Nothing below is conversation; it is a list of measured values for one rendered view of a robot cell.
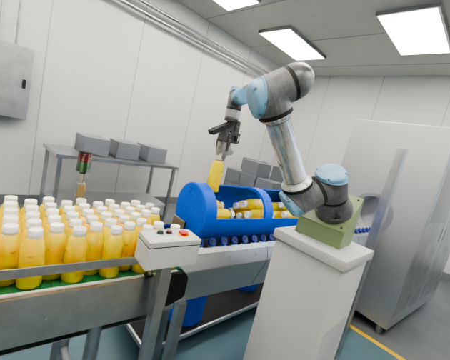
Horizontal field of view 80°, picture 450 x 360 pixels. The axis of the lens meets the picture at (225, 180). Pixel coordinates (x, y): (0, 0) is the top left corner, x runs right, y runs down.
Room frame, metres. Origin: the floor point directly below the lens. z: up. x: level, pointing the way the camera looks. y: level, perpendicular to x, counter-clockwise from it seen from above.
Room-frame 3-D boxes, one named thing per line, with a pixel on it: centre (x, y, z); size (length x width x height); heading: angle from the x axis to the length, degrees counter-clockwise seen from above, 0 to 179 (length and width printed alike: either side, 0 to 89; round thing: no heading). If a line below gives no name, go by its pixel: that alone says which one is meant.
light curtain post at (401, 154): (1.97, -1.19, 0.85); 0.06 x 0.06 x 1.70; 40
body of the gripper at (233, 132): (1.38, 0.03, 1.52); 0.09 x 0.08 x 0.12; 130
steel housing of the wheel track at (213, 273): (1.94, -0.63, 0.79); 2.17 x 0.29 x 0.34; 130
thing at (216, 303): (2.14, -0.11, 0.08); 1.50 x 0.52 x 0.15; 136
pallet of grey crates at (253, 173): (5.28, -0.68, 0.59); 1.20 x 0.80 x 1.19; 46
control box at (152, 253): (0.91, 0.14, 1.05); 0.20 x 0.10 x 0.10; 130
